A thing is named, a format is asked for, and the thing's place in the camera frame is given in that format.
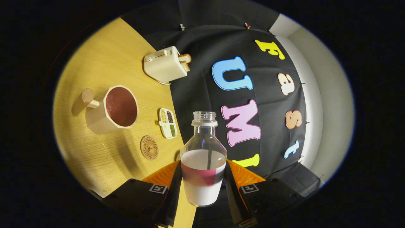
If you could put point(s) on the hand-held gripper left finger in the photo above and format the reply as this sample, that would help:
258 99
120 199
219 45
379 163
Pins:
169 202

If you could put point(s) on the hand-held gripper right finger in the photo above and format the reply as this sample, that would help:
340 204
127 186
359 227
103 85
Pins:
232 202

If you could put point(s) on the clear juice bottle white label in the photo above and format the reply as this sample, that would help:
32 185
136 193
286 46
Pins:
202 193

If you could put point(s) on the round wooden coaster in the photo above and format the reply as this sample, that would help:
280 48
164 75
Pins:
149 148

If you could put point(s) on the white divided snack dish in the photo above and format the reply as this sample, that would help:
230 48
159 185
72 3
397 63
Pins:
167 123

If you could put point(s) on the black backdrop cloth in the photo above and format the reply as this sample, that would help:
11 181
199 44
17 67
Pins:
196 95

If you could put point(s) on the white toaster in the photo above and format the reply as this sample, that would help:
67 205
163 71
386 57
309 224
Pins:
163 66

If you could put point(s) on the toast slice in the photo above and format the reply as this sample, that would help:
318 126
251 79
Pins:
186 66
185 58

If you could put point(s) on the wooden table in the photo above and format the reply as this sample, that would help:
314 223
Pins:
104 57

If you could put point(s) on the red clip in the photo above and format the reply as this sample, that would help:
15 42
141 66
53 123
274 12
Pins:
247 25

